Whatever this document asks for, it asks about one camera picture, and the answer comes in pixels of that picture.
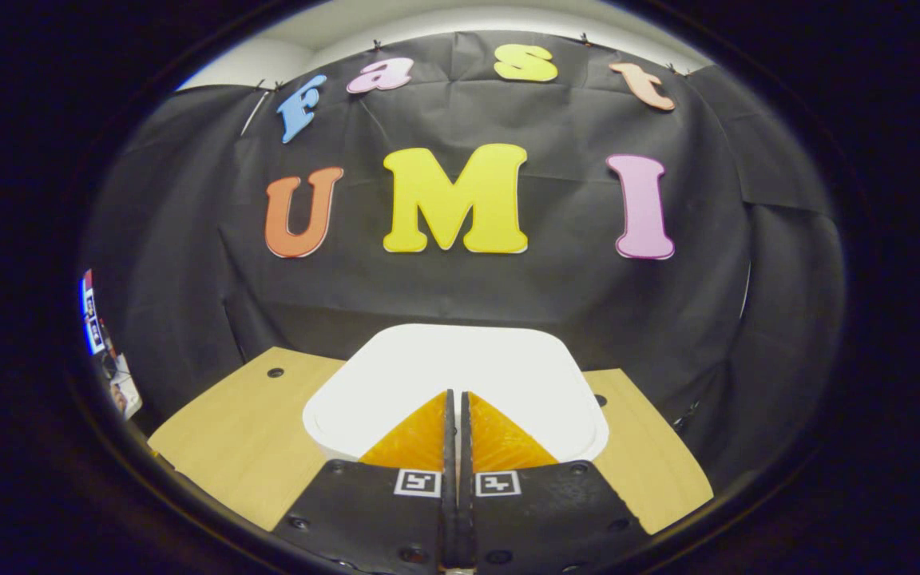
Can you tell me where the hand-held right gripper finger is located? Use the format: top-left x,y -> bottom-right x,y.
458,391 -> 652,575
272,389 -> 458,575

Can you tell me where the white desktop garbage bin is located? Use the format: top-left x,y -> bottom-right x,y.
303,323 -> 610,464

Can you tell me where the wooden desktop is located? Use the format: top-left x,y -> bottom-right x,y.
147,346 -> 715,536

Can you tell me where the black backdrop cloth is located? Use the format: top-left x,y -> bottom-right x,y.
81,32 -> 844,496

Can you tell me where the white side table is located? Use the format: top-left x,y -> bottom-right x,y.
109,355 -> 143,420

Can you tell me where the computer monitor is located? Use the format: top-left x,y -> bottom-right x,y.
81,270 -> 106,356

